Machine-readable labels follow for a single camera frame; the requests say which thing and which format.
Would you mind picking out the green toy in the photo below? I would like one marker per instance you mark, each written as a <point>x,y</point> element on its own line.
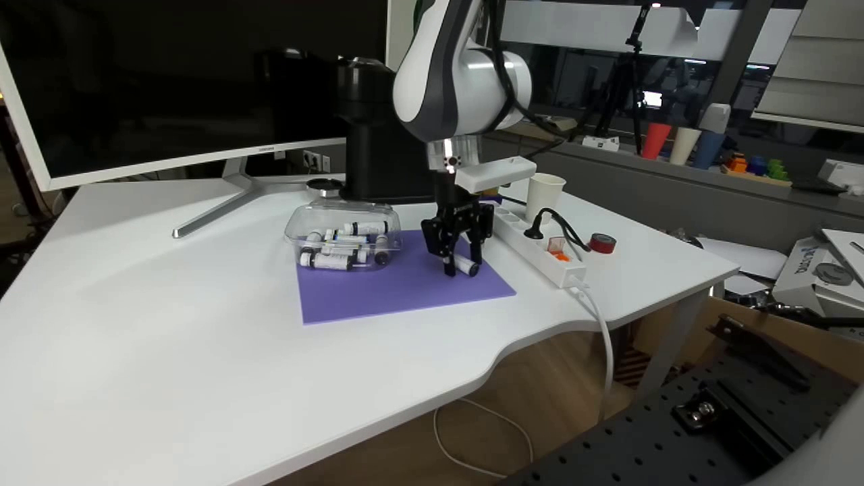
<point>779,169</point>

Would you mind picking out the black perforated breadboard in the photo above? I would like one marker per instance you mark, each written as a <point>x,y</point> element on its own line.
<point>702,433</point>

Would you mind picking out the clear plastic container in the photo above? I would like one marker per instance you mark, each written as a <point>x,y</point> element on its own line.
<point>312,220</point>

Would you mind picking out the grey table leg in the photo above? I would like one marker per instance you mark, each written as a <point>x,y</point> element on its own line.
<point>675,340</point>

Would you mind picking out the white power strip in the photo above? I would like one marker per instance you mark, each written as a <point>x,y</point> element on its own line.
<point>544,258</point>

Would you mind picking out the white plastic cup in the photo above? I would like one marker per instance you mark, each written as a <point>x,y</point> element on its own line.
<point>683,147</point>

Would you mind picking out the blue plastic cup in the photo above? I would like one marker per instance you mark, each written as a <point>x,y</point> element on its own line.
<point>709,149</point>

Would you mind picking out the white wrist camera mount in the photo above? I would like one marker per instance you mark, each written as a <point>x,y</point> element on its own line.
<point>501,173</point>

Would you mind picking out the white paper cup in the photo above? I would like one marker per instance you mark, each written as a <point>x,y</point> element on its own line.
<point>544,193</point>

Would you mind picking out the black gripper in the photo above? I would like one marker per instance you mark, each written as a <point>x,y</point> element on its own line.
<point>455,209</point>

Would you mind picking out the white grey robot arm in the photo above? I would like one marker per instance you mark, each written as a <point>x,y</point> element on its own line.
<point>432,70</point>

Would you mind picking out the black coffee machine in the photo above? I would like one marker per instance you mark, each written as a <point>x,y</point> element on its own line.
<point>378,153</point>

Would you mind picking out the purple mat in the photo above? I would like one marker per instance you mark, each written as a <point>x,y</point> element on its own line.
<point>386,288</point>

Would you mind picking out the white boxy device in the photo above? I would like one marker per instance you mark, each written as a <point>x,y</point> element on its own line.
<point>811,273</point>

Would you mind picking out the blue toy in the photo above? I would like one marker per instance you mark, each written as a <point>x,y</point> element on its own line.
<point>758,165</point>

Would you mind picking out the orange toy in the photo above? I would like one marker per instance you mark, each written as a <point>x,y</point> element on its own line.
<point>736,163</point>

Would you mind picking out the large white-framed monitor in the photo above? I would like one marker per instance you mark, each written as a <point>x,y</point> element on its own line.
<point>178,82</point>

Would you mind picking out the small white dark-capped bottle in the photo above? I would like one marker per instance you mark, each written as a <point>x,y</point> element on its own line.
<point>316,240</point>
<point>371,258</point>
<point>367,227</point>
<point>464,266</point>
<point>312,259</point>
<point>340,250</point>
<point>332,263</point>

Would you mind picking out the red tape roll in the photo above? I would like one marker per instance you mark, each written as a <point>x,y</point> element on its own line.
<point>602,243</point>

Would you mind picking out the red plastic cup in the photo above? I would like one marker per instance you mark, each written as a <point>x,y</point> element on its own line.
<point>657,141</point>

